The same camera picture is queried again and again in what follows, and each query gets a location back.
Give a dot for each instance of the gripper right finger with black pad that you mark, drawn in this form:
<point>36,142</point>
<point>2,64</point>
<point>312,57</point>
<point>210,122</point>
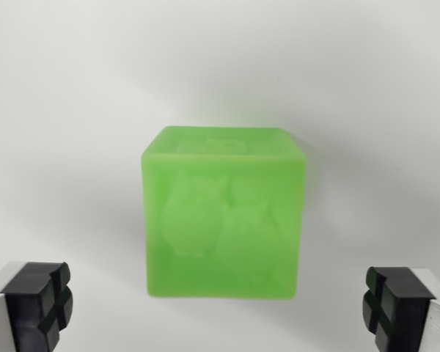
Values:
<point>407,311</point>

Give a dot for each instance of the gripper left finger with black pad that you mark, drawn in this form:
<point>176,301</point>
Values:
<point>25,311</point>

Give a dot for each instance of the green embossed cube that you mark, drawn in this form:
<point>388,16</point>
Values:
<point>223,220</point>

